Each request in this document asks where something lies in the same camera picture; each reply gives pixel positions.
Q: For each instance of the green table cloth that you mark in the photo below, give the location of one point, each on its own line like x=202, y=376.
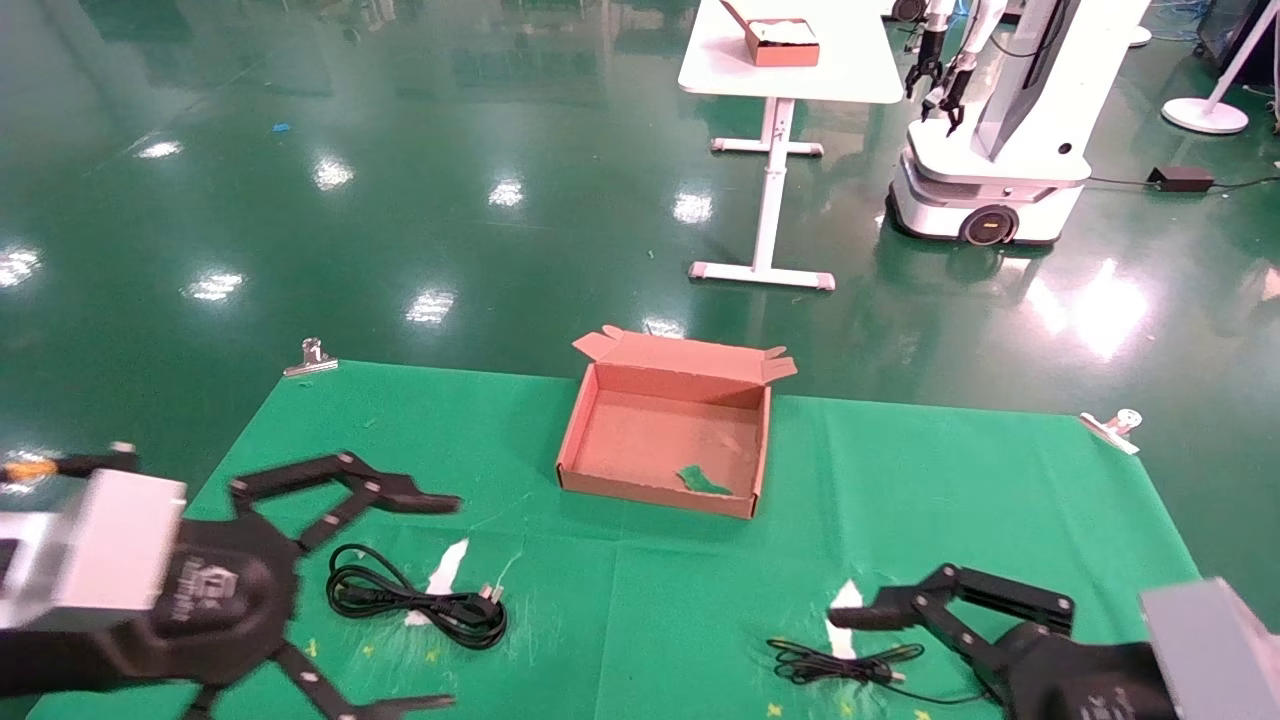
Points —
x=700, y=600

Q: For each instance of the small cardboard box white contents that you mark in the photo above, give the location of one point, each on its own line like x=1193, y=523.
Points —
x=785, y=40

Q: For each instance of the metal binder clip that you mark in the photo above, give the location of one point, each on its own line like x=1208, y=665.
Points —
x=312, y=360
x=1112, y=430

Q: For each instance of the white floor stand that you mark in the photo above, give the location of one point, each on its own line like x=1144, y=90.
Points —
x=1205, y=115

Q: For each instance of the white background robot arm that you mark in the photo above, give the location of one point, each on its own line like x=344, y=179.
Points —
x=925, y=60
x=955, y=95

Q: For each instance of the white standing table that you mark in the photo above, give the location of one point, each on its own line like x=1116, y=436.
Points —
x=800, y=70

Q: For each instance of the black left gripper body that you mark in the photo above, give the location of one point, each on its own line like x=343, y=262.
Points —
x=230, y=600

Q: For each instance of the black power adapter brick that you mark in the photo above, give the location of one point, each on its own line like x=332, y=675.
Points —
x=1182, y=178

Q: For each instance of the white wheeled background robot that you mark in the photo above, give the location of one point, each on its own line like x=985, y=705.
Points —
x=1010, y=150

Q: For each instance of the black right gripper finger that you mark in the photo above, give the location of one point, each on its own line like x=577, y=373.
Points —
x=950, y=590

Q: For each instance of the open brown cardboard box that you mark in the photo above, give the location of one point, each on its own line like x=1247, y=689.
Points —
x=660, y=440

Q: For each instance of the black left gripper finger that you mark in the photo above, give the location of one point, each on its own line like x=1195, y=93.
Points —
x=325, y=695
x=345, y=475

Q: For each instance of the green cloth scrap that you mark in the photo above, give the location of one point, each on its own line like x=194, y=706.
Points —
x=705, y=482

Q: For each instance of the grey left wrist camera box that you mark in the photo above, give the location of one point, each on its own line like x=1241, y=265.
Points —
x=100, y=545

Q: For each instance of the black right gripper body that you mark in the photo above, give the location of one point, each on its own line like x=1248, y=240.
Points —
x=1080, y=685

